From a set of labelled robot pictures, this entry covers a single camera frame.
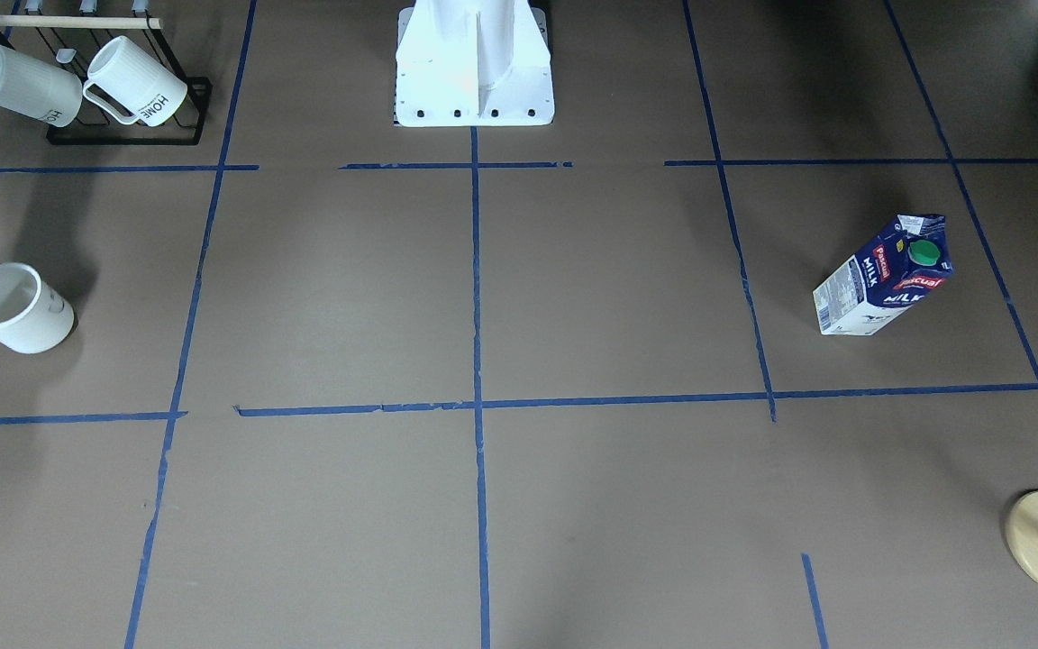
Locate white mounting pillar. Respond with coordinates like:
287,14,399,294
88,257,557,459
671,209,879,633
393,1,556,128

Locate white ribbed HOME mug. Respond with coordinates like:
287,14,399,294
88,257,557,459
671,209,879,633
82,36,188,127

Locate black wire mug rack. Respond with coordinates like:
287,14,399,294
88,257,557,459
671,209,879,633
0,1,214,145

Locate blue milk carton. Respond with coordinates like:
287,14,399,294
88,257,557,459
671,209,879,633
813,215,954,336

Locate white smiley mug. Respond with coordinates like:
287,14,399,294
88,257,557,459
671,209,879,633
0,262,75,354

